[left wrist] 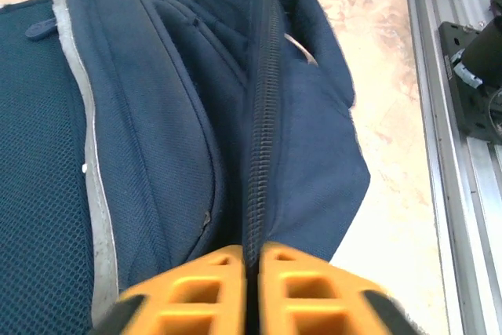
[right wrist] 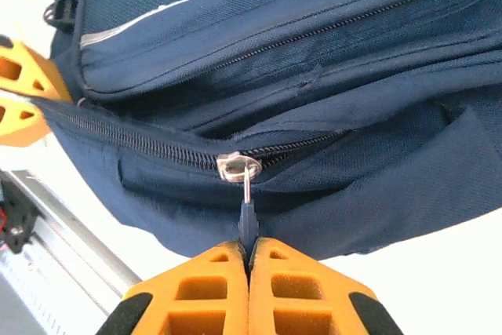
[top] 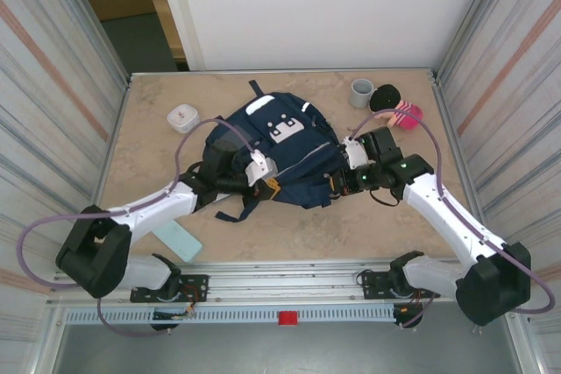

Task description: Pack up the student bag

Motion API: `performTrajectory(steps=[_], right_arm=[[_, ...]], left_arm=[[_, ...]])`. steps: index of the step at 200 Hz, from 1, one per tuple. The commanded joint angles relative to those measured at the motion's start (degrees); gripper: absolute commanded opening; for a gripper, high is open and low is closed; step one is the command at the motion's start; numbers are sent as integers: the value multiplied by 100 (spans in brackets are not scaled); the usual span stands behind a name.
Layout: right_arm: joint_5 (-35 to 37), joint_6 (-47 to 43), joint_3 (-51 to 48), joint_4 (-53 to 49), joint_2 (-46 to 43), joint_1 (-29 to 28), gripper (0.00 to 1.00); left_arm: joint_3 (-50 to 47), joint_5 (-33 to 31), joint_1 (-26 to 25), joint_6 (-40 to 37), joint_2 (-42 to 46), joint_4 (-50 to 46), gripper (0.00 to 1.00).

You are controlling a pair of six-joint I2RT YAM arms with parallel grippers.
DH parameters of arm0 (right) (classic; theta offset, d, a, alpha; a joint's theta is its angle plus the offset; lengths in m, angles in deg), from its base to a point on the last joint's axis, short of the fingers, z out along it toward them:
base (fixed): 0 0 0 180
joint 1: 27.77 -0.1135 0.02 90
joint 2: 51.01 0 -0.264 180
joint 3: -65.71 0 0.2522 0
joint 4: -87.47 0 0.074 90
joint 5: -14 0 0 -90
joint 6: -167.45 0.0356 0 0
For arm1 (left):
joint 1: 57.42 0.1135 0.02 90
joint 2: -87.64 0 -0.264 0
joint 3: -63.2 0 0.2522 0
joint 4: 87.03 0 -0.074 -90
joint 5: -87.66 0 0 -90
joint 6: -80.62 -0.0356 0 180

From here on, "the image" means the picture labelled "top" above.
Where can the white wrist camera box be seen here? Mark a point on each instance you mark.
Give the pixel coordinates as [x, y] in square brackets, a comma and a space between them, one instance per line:
[260, 168]
[356, 155]

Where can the navy blue backpack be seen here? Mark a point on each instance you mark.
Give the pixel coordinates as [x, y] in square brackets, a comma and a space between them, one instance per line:
[298, 164]

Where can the blue binder clip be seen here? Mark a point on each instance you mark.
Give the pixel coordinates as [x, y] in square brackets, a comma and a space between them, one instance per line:
[478, 330]

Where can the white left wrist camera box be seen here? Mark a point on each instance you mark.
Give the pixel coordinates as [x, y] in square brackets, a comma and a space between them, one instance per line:
[260, 168]

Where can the light blue phone case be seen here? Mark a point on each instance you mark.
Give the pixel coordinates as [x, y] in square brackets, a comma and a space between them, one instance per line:
[182, 242]

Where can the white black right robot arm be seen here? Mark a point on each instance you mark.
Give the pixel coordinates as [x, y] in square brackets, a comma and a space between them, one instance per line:
[447, 216]

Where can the red block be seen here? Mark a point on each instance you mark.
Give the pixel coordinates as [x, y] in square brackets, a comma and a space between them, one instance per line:
[288, 318]

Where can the white square lidded box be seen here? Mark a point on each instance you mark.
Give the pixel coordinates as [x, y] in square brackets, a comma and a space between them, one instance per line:
[182, 117]

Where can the plush doll with pink shirt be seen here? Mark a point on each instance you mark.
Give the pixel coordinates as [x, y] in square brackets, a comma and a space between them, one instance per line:
[388, 96]

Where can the aluminium mounting rail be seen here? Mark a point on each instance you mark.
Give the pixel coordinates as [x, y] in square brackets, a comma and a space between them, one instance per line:
[285, 282]

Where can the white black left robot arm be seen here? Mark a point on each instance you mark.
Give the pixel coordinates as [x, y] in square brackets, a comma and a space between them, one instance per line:
[144, 212]

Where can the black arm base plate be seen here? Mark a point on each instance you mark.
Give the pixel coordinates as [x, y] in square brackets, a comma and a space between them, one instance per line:
[374, 284]
[197, 288]

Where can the grey mug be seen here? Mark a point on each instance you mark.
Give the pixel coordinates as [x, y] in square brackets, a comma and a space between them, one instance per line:
[360, 96]

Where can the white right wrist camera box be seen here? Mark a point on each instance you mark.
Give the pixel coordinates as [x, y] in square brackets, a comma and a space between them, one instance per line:
[356, 155]

